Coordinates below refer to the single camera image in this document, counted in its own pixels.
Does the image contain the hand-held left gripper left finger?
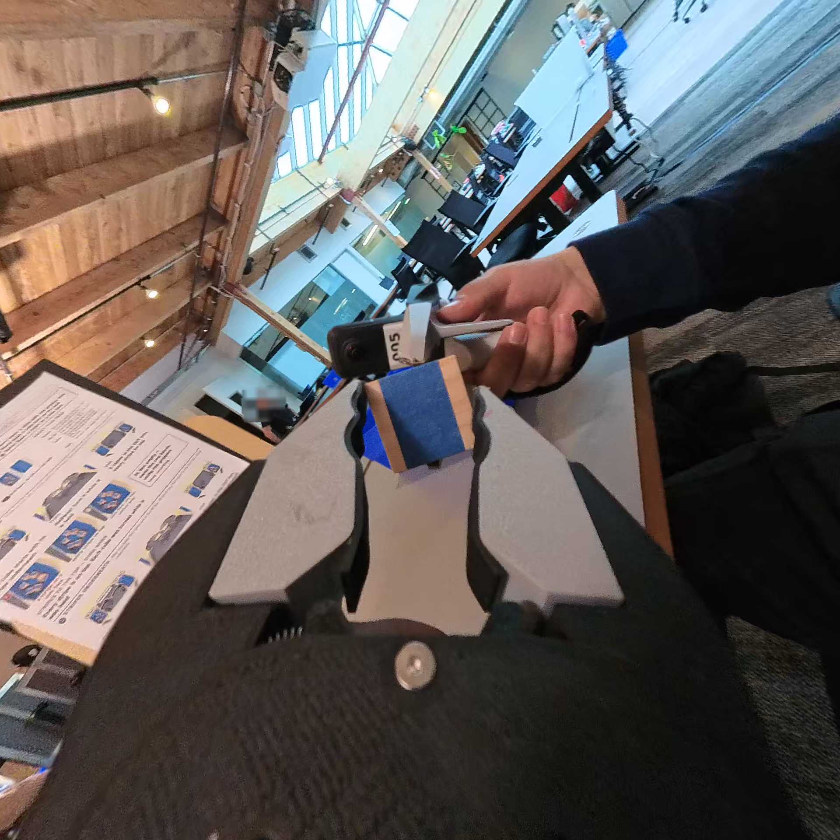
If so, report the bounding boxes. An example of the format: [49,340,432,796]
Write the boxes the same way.
[209,382,370,616]

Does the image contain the long white desk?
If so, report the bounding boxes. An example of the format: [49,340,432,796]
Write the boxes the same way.
[472,33,618,258]

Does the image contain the printed instruction sheet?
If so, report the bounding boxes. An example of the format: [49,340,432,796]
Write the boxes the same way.
[0,371,252,651]

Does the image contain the blue striped wooden cube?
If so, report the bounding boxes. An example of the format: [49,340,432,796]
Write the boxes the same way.
[364,357,475,474]

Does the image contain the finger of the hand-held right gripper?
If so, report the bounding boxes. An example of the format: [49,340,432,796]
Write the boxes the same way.
[402,302,448,364]

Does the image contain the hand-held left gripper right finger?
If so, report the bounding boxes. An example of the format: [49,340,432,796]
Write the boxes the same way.
[465,386,626,616]

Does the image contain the person's right forearm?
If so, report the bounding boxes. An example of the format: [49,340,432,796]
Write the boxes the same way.
[570,115,840,345]

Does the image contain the person's right hand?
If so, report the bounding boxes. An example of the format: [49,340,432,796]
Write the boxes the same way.
[436,246,606,393]

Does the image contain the wooden display board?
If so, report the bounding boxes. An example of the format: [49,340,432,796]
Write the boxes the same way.
[0,358,277,667]

